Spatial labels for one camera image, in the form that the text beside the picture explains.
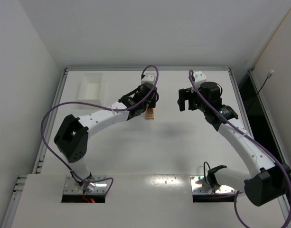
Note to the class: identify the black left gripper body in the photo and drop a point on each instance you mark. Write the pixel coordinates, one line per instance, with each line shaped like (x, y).
(151, 100)

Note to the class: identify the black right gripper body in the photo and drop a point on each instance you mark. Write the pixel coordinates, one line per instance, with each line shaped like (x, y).
(184, 97)

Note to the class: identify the light wooden long block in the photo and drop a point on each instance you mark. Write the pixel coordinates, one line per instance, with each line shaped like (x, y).
(148, 116)

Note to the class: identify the red-brown wooden arch block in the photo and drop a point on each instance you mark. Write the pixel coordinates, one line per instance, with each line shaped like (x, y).
(150, 111)

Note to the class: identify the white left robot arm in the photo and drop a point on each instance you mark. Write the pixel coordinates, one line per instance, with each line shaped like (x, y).
(73, 134)

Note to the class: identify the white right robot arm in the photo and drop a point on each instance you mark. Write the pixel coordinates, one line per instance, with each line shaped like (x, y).
(266, 178)

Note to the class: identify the white plastic tray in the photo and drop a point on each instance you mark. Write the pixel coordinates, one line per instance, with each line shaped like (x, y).
(92, 89)

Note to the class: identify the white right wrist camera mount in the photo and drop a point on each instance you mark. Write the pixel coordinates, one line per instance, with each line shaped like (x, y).
(199, 77)

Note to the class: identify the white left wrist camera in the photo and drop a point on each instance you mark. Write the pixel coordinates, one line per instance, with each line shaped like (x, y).
(148, 78)

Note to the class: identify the aluminium table edge rail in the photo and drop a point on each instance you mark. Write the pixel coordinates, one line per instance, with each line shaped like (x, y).
(240, 99)

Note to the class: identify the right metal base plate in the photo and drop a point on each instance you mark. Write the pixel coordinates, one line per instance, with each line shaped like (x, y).
(200, 187)

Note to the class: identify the metal base plate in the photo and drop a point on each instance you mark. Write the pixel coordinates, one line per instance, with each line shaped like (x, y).
(200, 187)
(98, 186)

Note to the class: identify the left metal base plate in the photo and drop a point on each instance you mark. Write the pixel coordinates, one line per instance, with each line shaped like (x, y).
(98, 186)

